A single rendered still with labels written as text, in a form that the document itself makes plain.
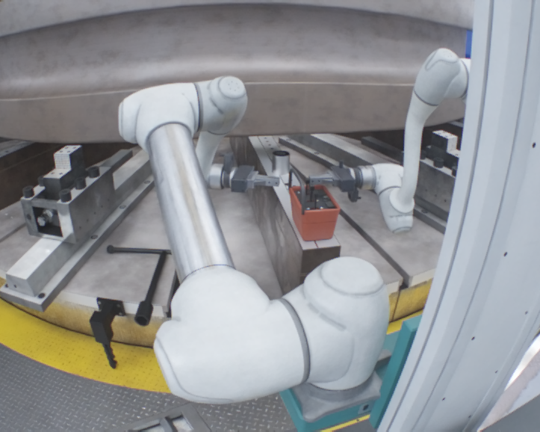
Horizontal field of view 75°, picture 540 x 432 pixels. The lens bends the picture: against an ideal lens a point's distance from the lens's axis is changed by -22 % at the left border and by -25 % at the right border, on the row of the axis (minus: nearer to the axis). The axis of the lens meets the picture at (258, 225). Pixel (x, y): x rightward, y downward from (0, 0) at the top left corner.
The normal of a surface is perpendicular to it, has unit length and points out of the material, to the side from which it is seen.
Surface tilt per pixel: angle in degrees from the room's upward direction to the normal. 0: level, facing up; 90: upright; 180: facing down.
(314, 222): 97
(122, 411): 0
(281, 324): 21
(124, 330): 90
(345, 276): 9
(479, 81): 90
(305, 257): 90
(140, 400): 0
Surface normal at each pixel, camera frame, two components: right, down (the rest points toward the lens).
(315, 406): -0.10, -0.72
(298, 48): 0.24, 0.48
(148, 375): 0.00, -0.87
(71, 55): -0.26, 0.48
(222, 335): 0.10, -0.65
